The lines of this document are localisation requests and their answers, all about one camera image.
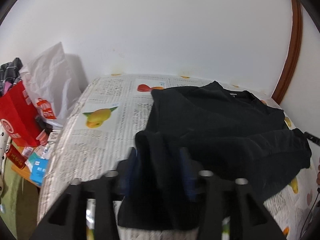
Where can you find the blue booklet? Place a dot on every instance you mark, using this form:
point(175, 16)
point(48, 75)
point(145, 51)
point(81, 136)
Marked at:
point(38, 171)

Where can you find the brown wooden door frame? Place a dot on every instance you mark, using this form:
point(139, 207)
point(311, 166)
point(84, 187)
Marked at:
point(292, 54)

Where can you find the white plastic shopping bag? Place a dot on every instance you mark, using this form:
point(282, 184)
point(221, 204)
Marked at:
point(52, 85)

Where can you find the red flat box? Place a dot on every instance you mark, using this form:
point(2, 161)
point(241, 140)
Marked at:
point(15, 157)

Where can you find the black sweatshirt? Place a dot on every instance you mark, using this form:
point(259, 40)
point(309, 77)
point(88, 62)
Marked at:
point(232, 134)

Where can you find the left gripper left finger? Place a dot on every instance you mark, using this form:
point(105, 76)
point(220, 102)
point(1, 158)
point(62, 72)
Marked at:
point(85, 209)

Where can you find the person's right hand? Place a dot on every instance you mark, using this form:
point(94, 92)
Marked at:
point(318, 176)

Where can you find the red paper bag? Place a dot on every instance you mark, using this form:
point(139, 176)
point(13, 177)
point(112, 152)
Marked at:
point(18, 117)

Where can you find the plaid cloth in bag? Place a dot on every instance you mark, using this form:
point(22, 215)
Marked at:
point(10, 75)

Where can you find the fruit print tablecloth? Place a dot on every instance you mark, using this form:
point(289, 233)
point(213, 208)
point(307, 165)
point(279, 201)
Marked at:
point(102, 127)

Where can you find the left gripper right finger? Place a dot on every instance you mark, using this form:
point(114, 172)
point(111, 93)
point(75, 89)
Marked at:
point(219, 199)

